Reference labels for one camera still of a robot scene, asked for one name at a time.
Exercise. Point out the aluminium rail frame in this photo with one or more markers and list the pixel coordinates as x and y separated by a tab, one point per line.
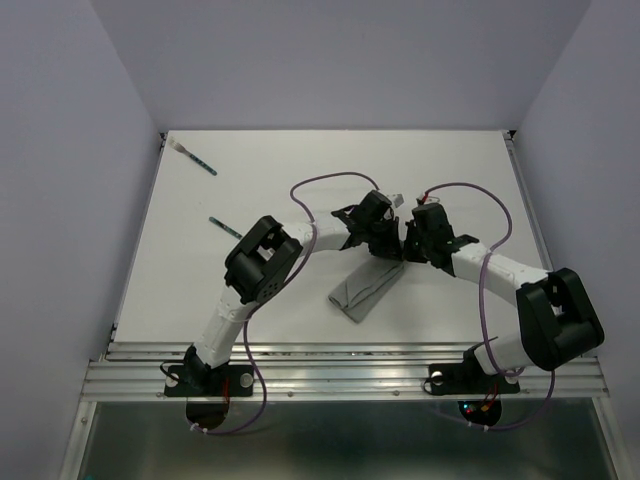
340	401

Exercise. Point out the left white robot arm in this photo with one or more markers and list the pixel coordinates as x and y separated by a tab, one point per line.
272	254

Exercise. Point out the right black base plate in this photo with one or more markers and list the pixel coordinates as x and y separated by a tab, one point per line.
444	379

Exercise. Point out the grey cloth napkin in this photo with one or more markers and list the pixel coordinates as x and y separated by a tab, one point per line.
359	293

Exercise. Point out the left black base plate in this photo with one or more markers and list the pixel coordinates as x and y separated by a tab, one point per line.
229	381

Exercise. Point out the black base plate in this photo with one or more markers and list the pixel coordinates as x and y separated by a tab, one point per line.
444	379
229	381

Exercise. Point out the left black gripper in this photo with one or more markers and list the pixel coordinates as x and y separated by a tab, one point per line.
391	248

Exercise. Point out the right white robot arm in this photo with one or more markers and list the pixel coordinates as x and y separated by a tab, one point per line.
556	321

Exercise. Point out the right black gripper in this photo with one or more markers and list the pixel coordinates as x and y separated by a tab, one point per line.
409	253

